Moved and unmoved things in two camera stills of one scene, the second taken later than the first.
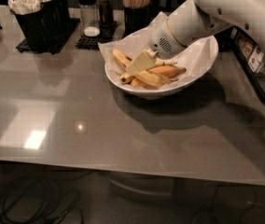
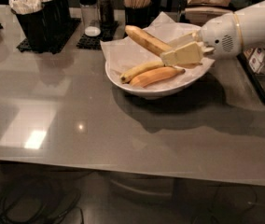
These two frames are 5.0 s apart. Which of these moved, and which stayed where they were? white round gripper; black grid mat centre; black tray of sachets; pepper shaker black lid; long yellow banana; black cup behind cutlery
Moved: white round gripper; long yellow banana
Stayed: pepper shaker black lid; black tray of sachets; black cup behind cutlery; black grid mat centre
